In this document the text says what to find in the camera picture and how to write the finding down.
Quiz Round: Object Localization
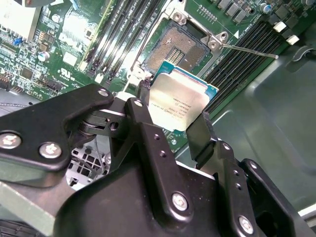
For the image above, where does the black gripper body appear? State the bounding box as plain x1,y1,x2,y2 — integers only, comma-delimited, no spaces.
56,161,304,237

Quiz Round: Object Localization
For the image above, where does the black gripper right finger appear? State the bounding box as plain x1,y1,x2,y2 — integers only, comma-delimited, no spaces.
186,111,306,237

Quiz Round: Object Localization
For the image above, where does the silver topped CPU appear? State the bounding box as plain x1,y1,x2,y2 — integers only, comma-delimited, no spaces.
147,60,220,133

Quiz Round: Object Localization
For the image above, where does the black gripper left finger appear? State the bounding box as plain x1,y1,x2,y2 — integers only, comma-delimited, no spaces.
0,80,196,220

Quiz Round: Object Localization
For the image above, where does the wire locking lever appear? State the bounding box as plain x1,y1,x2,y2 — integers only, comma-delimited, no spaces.
219,42,280,60
129,9,172,75

